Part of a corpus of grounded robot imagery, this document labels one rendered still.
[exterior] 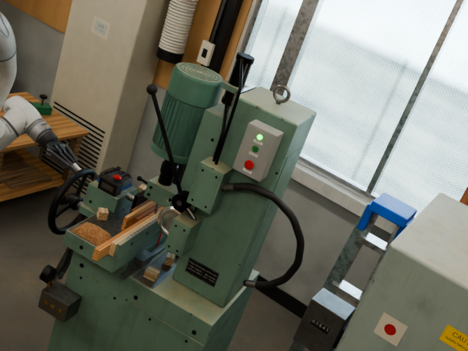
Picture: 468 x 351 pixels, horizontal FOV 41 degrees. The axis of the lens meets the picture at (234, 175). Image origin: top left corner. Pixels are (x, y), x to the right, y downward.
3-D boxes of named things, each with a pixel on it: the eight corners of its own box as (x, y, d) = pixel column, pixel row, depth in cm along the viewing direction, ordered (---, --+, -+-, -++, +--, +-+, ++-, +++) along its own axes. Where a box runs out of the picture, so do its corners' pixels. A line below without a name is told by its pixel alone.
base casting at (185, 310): (134, 223, 263) (140, 205, 259) (253, 290, 248) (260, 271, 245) (68, 265, 224) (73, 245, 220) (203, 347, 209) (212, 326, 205)
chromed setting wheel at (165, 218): (156, 228, 218) (166, 198, 213) (186, 244, 215) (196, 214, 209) (152, 230, 215) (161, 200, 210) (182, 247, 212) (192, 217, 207)
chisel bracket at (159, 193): (151, 194, 232) (157, 175, 229) (183, 211, 229) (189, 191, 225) (141, 200, 226) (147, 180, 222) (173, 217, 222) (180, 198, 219)
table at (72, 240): (134, 182, 267) (137, 170, 265) (193, 214, 259) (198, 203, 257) (40, 231, 214) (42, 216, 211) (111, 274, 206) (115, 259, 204)
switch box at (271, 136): (239, 163, 198) (255, 118, 191) (266, 177, 195) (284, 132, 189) (231, 168, 192) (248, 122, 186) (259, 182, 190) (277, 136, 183)
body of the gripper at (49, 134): (41, 131, 248) (57, 148, 247) (55, 127, 255) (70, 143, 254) (33, 145, 251) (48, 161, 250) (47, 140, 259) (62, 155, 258)
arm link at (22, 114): (46, 124, 261) (20, 143, 256) (21, 98, 262) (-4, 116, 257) (44, 113, 251) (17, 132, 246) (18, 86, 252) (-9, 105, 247)
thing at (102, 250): (182, 200, 254) (184, 191, 253) (186, 202, 254) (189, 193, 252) (91, 258, 200) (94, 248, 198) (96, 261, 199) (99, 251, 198)
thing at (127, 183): (110, 175, 241) (113, 162, 238) (134, 187, 238) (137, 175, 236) (90, 184, 229) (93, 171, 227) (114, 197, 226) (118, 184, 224)
